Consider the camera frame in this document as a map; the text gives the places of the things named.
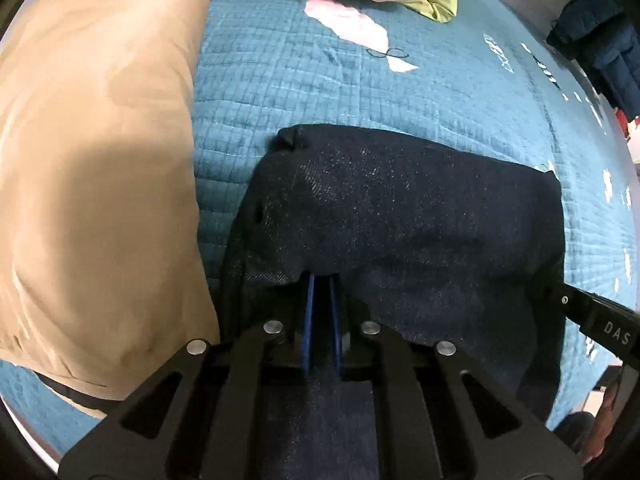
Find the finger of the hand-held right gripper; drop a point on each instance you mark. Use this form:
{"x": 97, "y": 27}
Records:
{"x": 570, "y": 302}

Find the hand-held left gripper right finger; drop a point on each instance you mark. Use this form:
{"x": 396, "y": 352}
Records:
{"x": 334, "y": 320}

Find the yellow and navy puffer jacket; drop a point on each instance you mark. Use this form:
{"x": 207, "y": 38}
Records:
{"x": 600, "y": 45}

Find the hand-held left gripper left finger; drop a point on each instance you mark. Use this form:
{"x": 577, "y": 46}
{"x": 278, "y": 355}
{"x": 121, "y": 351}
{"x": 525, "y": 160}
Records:
{"x": 310, "y": 320}

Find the teal candy-print blanket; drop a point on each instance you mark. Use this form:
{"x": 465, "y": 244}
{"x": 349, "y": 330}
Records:
{"x": 400, "y": 85}

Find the red cartoon cushion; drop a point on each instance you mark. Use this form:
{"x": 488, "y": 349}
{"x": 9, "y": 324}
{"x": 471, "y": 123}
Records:
{"x": 629, "y": 122}

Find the dark denim jacket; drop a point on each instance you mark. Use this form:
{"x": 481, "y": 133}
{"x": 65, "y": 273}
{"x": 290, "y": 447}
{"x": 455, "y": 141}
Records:
{"x": 400, "y": 210}

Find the tan pants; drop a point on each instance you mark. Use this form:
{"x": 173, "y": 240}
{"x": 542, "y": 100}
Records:
{"x": 100, "y": 185}

